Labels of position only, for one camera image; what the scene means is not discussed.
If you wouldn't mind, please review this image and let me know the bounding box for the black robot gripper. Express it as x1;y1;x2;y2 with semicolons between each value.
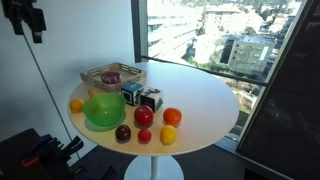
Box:
1;0;47;44

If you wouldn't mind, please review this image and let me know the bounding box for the blue fabric number cube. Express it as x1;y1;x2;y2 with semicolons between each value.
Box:
120;81;145;107

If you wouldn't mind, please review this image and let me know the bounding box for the wooden slatted tray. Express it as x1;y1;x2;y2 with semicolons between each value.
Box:
79;61;148;93

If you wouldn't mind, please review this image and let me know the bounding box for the small yellow-orange toy fruit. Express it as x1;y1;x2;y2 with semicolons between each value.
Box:
69;98;85;114

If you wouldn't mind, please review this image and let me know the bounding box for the yellow toy banana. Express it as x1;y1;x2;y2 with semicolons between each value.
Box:
87;89;101;98

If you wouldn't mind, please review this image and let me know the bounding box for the purple and red fabric cube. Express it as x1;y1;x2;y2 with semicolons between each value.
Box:
100;71;122;85

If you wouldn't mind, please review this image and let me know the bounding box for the green plastic bowl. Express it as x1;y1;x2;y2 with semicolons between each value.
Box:
81;92;127;128

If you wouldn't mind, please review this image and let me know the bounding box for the dark purple toy plum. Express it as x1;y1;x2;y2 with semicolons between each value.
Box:
115;124;132;143

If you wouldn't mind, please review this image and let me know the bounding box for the black white zebra fabric cube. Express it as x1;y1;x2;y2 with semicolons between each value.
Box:
139;87;164;113

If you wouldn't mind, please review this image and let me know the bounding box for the large red toy apple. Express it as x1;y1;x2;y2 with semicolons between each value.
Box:
133;104;155;128

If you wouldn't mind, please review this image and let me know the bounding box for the small red toy tomato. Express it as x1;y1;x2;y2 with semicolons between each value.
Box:
137;128;153;144

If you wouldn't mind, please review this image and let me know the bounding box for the orange toy fruit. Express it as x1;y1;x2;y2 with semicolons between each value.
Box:
162;107;183;128

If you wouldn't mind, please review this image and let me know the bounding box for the yellow toy lemon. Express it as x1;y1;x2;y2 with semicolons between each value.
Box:
159;124;177;146

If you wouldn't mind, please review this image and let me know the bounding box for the grey apartment building outside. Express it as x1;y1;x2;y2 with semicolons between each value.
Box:
219;34;278;75

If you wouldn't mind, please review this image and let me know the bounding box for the black panel beside window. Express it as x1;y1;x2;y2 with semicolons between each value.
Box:
235;0;320;180

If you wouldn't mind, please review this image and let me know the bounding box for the dark window frame post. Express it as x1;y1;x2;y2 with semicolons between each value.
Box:
130;0;148;64

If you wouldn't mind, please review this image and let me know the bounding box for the dark window rail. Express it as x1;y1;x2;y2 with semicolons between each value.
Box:
141;55;268;88

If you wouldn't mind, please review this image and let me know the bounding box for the white table pedestal base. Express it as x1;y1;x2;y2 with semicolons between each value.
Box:
123;154;185;180

